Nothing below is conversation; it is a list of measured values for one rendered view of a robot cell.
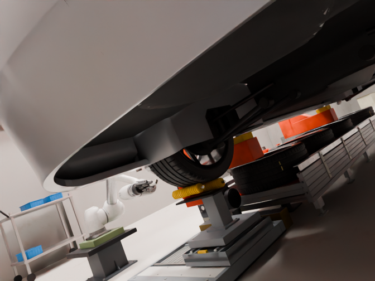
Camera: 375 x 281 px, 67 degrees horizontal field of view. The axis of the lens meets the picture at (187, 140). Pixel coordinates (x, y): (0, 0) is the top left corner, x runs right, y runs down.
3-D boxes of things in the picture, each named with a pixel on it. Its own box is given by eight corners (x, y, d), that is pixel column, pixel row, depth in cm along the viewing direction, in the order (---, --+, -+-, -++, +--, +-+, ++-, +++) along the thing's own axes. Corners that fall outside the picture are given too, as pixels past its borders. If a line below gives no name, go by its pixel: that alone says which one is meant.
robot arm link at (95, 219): (86, 233, 271) (78, 212, 273) (104, 226, 283) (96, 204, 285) (91, 233, 259) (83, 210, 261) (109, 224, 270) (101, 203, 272)
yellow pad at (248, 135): (244, 140, 210) (241, 134, 210) (230, 146, 219) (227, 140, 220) (254, 137, 220) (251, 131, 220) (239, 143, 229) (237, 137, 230)
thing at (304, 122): (334, 121, 344) (322, 95, 347) (294, 135, 380) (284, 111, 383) (338, 119, 356) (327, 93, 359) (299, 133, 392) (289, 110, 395)
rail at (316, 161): (312, 195, 192) (299, 164, 194) (304, 197, 196) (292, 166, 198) (380, 131, 369) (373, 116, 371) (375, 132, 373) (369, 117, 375)
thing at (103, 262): (76, 286, 266) (65, 255, 268) (120, 259, 302) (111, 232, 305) (100, 287, 232) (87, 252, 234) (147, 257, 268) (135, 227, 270)
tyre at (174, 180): (137, 132, 145) (179, 61, 186) (115, 146, 162) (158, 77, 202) (222, 201, 170) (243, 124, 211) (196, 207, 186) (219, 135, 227)
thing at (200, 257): (231, 267, 149) (224, 250, 150) (186, 268, 174) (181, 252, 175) (274, 227, 185) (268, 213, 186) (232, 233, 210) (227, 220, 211)
